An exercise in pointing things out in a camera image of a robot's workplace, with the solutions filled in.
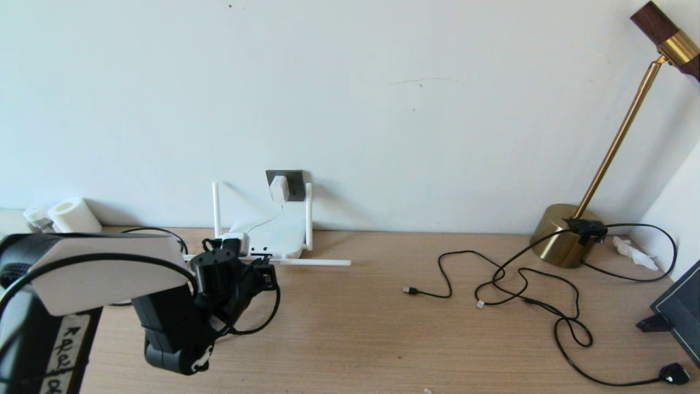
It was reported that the thin white adapter cable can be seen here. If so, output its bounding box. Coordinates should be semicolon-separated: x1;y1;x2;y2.
232;200;286;236

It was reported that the white wifi router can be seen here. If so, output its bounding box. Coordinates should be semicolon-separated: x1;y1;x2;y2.
186;182;352;267

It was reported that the white toilet paper roll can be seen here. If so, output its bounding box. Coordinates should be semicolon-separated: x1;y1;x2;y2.
48;198;103;236

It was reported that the white handwritten label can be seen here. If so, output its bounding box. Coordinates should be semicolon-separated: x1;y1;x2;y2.
46;312;94;394

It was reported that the clear plastic container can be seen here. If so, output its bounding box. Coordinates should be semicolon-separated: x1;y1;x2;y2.
23;205;55;233

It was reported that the brass desk lamp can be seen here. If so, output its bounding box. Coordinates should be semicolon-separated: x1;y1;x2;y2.
529;1;700;269

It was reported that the crumpled white tissue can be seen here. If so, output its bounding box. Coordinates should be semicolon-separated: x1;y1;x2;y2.
611;237;658;271

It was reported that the dark framed board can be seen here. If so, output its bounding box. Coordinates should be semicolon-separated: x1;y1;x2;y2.
651;257;700;370

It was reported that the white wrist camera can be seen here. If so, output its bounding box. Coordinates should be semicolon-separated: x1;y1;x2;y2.
218;232;249;256

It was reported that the grey wall socket plate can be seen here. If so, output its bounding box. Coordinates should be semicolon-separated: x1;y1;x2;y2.
266;170;305;202

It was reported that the black usb cable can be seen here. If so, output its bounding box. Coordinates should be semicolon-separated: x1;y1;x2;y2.
404;251;593;349

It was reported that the black lamp power cord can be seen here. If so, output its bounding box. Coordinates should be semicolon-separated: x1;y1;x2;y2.
475;219;690;387

